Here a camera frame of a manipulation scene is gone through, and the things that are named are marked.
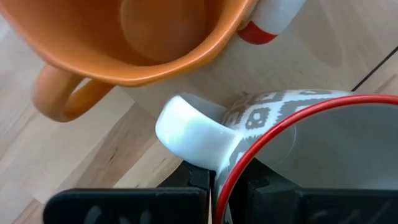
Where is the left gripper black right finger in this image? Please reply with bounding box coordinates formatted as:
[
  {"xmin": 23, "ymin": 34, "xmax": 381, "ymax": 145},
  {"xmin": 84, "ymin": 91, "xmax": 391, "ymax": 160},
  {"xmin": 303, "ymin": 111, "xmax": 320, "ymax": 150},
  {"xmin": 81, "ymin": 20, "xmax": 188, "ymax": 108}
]
[{"xmin": 229, "ymin": 157, "xmax": 398, "ymax": 224}]

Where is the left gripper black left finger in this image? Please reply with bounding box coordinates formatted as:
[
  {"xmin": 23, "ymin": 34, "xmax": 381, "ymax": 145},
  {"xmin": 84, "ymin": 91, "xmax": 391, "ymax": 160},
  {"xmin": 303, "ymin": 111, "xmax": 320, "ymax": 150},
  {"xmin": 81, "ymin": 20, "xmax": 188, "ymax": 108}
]
[{"xmin": 42, "ymin": 161, "xmax": 216, "ymax": 224}]

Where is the grey diamond mug red rim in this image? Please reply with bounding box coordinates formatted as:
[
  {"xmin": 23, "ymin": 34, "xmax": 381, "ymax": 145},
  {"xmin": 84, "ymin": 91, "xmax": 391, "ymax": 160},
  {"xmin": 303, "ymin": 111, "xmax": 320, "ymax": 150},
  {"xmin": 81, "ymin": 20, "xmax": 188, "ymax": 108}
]
[{"xmin": 154, "ymin": 89, "xmax": 398, "ymax": 224}]

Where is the white mug red stripe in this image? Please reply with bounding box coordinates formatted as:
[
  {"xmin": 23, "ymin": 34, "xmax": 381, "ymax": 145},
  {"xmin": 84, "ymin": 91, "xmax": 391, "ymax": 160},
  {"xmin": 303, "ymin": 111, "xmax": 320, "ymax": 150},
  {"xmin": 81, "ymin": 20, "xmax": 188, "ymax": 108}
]
[{"xmin": 236, "ymin": 0, "xmax": 308, "ymax": 45}]

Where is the orange mug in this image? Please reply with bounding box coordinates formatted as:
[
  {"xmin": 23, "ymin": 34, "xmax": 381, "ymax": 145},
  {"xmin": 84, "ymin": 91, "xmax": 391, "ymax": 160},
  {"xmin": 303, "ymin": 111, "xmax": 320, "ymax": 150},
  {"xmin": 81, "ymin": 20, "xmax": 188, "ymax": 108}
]
[{"xmin": 0, "ymin": 0, "xmax": 259, "ymax": 123}]

